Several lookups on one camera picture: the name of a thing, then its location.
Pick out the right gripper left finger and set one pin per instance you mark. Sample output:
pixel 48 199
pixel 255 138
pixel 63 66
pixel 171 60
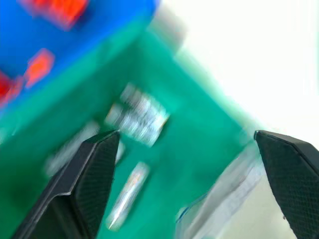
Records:
pixel 74 199

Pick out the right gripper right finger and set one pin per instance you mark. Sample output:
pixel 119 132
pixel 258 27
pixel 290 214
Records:
pixel 299 186

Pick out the silver tube sachet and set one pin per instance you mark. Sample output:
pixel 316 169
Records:
pixel 127 196

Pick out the green plastic bin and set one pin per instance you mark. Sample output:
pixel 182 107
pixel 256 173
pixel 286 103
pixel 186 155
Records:
pixel 187 112

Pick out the clear plastic bag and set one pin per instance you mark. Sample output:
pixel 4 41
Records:
pixel 224 194

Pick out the orange building block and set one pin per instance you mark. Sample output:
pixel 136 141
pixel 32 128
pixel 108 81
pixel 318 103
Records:
pixel 40 67
pixel 57 10
pixel 7 87

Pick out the blue plastic tray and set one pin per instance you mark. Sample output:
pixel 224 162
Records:
pixel 104 20

